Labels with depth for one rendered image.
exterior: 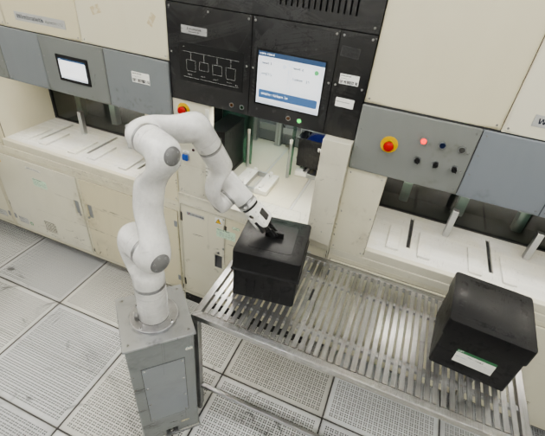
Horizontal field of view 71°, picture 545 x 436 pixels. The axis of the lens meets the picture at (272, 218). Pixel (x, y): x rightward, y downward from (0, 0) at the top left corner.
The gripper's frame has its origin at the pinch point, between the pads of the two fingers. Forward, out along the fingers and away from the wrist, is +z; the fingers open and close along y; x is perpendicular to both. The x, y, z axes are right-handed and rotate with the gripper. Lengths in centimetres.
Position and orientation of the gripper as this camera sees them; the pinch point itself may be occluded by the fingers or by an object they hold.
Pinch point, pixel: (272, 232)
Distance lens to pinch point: 162.2
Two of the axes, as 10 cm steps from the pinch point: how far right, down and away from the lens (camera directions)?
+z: 6.2, 7.2, 3.2
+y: 2.3, -5.6, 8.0
